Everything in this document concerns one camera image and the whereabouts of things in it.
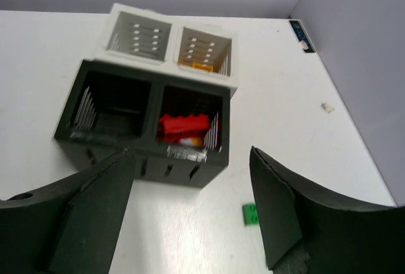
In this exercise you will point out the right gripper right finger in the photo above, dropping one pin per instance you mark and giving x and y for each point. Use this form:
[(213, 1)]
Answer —
[(308, 228)]

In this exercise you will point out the red round lego piece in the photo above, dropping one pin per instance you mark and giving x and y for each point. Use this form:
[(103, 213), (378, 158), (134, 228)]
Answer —
[(192, 142)]

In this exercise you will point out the left corner label sticker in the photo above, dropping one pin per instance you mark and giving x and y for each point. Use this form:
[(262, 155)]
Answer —
[(302, 36)]

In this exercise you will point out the black slotted container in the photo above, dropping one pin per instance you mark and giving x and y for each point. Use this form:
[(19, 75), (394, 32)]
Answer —
[(111, 108)]

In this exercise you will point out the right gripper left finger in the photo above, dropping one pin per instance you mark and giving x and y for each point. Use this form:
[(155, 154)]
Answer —
[(71, 225)]

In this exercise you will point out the green square lego brick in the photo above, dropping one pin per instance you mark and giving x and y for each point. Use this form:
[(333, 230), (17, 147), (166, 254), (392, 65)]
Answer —
[(250, 214)]

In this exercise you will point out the white slotted container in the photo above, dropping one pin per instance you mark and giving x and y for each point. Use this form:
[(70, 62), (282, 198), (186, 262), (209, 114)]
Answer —
[(147, 40)]

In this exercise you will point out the small white tape scrap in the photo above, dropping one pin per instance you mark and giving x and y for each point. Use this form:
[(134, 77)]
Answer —
[(327, 108)]

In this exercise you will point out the yellow flower lego piece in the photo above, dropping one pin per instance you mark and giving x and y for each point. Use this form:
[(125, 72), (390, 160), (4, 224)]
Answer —
[(203, 67)]

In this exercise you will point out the red arched lego brick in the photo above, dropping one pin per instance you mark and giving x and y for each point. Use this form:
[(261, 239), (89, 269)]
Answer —
[(176, 128)]

